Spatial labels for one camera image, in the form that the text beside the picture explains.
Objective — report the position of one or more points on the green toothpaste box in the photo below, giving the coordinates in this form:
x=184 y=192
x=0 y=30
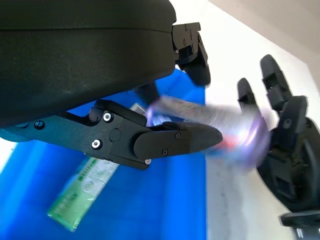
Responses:
x=82 y=190

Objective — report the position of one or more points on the clear bottle with purple cap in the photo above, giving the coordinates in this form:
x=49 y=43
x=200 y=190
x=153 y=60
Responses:
x=200 y=110

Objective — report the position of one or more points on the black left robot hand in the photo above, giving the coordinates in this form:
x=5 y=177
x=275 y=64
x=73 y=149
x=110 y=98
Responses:
x=75 y=62

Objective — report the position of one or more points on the blue plastic tray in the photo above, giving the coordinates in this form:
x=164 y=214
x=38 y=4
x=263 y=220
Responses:
x=150 y=200

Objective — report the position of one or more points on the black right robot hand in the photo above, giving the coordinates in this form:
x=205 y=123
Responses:
x=292 y=162

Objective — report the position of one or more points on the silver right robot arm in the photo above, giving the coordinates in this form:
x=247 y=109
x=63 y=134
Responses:
x=308 y=233

